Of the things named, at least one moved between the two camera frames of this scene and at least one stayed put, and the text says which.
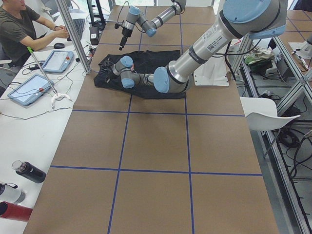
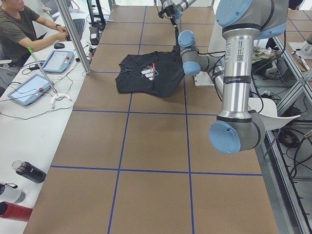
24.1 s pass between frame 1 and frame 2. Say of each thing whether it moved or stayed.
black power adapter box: stayed
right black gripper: moved
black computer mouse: stayed
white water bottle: stayed
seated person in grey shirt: stayed
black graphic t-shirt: moved
